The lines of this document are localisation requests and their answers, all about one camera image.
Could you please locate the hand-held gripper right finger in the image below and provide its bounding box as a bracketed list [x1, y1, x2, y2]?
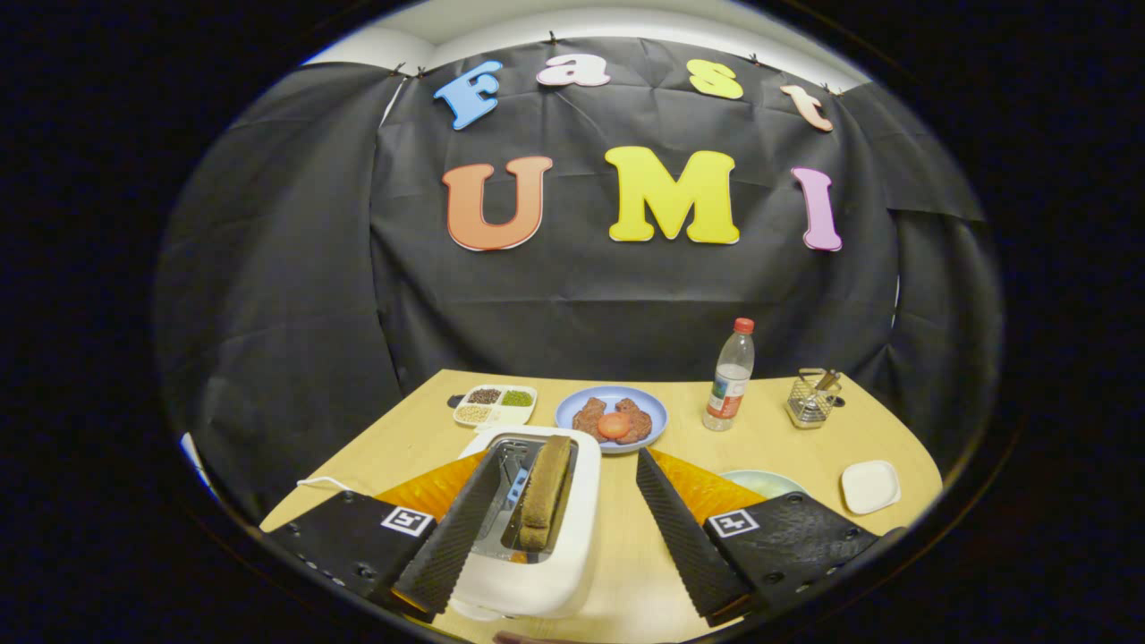
[635, 447, 885, 627]

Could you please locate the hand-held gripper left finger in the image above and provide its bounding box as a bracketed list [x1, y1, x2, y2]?
[264, 445, 507, 625]

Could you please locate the brown toast slice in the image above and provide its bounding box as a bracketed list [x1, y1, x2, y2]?
[519, 435, 572, 551]

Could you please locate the pale green plate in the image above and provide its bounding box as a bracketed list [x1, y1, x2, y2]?
[720, 470, 806, 500]

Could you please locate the white toaster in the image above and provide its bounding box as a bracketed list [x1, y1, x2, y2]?
[447, 425, 602, 621]

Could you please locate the brown meat patty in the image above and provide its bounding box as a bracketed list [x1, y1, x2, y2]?
[615, 398, 654, 445]
[572, 397, 609, 440]

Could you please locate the white divided seed tray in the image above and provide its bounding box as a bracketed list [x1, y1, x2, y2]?
[452, 385, 539, 430]

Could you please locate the clear red-capped water bottle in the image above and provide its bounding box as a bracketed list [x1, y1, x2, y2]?
[702, 318, 755, 432]

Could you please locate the blue plate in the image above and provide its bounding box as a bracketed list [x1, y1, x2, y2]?
[555, 386, 669, 454]

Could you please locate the small white square plate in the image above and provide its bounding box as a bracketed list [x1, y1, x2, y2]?
[841, 460, 902, 515]

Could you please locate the black backdrop cloth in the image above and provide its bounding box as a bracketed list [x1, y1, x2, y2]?
[152, 36, 1005, 524]

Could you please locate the metal wire utensil holder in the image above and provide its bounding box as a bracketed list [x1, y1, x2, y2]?
[785, 368, 842, 429]

